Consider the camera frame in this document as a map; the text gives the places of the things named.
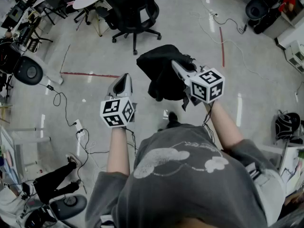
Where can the black jacket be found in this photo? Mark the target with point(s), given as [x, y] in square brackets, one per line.
[161, 75]

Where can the angled red floor tape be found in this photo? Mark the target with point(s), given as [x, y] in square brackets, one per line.
[90, 74]

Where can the grey metal-legged chair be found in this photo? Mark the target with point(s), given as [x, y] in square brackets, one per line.
[54, 3]

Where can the person's left forearm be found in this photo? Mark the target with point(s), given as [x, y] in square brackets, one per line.
[118, 148]

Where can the black backpack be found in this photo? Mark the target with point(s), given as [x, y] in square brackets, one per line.
[287, 125]

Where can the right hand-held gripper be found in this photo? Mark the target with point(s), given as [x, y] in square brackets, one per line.
[206, 87]

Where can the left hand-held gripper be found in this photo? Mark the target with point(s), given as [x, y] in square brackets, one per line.
[116, 113]

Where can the red floor tape strip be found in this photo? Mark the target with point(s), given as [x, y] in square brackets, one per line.
[222, 46]

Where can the small white power strip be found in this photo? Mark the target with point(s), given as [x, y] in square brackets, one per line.
[213, 13]

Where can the white workbench with equipment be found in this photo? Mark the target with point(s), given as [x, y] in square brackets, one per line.
[16, 15]

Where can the white shelf unit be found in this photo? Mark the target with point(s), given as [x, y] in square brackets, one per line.
[295, 56]

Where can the black oval stool seat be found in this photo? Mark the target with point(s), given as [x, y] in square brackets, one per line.
[69, 204]
[29, 71]
[256, 8]

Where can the white desk frame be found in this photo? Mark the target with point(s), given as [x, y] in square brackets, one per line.
[26, 139]

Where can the person's black shoe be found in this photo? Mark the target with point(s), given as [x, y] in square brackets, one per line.
[172, 119]

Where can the person's grey printed t-shirt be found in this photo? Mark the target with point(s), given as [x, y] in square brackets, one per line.
[185, 186]

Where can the wooden frame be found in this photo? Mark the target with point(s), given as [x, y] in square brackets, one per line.
[4, 113]

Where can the person's right forearm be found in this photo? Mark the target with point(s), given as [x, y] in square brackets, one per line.
[225, 125]

